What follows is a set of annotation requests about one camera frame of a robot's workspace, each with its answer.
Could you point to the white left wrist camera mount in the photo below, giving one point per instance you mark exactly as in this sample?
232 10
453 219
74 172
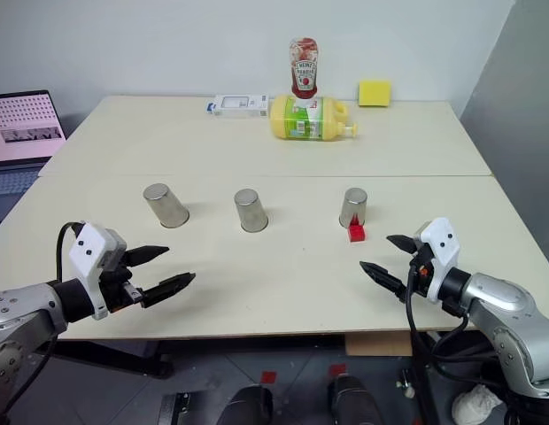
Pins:
86 248

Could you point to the crumpled white cloth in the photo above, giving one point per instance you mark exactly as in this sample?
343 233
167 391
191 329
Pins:
476 403

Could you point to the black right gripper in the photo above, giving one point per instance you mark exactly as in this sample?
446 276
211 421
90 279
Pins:
422 270

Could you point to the Heinz ketchup bottle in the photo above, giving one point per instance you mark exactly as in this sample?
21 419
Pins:
303 71

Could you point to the yellow plastic jug green label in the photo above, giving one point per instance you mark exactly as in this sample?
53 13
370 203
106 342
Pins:
301 119

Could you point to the brown cardboard piece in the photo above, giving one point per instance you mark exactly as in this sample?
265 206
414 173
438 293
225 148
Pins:
378 343

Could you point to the red tape square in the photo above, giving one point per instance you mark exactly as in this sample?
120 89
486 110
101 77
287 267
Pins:
338 370
268 377

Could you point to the black table frame bar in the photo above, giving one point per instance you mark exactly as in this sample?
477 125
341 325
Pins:
115 356

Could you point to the small red block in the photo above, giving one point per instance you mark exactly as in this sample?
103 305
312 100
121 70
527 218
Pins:
357 234

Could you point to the dark grey flat plate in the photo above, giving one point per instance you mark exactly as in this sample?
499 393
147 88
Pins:
186 409

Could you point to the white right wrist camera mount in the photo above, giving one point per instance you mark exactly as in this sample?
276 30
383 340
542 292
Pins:
443 241

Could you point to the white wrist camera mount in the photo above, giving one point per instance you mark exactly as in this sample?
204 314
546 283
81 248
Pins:
443 241
86 248

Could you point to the flat white carton box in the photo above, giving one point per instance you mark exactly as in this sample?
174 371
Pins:
239 105

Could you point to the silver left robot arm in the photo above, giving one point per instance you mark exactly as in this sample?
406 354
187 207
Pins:
22 305

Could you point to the upturned steel cup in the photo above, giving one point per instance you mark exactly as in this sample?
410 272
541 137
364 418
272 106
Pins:
166 208
251 212
354 208

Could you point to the yellow sponge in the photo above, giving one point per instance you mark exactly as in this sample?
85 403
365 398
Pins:
374 94

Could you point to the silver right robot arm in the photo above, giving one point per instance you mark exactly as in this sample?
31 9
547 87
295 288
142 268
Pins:
509 310

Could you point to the open laptop pink screen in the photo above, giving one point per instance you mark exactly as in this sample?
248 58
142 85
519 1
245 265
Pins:
22 128

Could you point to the dark rounded shape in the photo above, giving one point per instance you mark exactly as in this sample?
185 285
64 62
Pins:
248 407
354 403

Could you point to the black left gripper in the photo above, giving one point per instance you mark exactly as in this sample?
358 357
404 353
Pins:
117 283

